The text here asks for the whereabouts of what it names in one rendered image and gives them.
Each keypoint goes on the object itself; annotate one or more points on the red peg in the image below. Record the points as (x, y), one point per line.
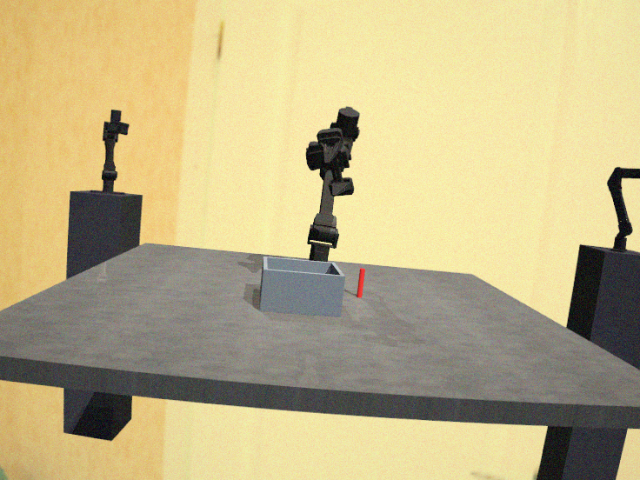
(360, 283)

